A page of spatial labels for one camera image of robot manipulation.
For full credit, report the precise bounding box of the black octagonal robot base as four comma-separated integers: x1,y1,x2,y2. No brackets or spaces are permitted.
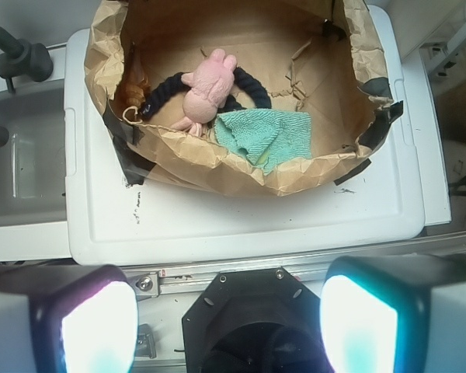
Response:
182,267,333,372

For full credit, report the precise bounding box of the crumpled brown paper bag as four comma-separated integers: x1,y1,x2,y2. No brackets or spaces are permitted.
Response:
85,1,403,197

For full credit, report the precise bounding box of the white plastic bin lid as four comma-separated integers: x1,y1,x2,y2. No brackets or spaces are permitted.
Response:
64,4,426,267

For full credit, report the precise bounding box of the pink plush bunny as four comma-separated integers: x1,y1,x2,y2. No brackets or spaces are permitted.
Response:
170,48,237,137

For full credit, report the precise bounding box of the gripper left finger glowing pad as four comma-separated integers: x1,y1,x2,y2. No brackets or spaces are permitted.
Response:
0,265,138,372

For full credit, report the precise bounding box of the metal corner bracket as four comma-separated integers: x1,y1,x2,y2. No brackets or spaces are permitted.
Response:
135,324,157,359

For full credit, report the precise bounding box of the white toy sink basin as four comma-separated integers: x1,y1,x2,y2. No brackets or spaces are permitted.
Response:
0,80,70,262

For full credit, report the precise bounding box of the grey toy sink faucet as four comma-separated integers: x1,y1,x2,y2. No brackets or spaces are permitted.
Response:
0,27,54,94

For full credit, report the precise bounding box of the brown croissant toy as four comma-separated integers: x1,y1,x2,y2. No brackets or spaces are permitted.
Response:
123,46,150,108

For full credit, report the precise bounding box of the aluminium extrusion rail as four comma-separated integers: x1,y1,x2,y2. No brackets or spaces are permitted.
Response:
123,231,466,300

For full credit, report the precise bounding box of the navy blue rope ring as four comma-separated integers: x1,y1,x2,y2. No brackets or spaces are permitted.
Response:
138,66,273,120

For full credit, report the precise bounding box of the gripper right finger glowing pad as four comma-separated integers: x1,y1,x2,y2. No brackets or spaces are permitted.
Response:
319,254,466,372

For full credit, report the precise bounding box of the teal terry cloth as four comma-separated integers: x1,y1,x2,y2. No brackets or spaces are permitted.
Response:
214,108,312,175

